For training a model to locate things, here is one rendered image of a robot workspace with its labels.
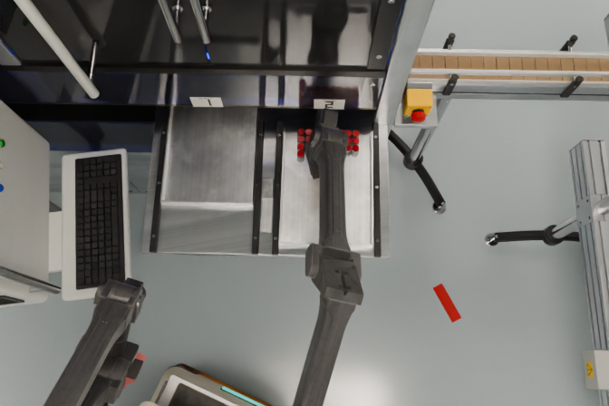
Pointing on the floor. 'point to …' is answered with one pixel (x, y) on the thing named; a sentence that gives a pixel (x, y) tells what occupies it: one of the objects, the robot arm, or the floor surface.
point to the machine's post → (410, 29)
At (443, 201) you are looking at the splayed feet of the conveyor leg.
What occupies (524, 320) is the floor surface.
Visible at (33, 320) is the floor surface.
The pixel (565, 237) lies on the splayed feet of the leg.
